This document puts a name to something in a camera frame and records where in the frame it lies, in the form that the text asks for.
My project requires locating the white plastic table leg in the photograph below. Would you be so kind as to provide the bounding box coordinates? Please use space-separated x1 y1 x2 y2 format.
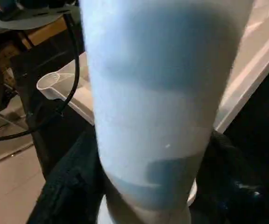
80 0 253 224

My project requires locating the black mat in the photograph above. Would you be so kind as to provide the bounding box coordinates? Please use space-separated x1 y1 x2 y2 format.
17 30 269 224

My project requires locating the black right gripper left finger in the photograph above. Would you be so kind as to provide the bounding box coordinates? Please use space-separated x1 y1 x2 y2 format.
28 132 107 224

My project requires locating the white plastic table top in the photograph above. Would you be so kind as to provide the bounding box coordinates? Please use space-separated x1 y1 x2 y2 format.
36 0 269 224

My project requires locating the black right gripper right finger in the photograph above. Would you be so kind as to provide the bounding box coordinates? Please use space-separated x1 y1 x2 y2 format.
190 132 269 224

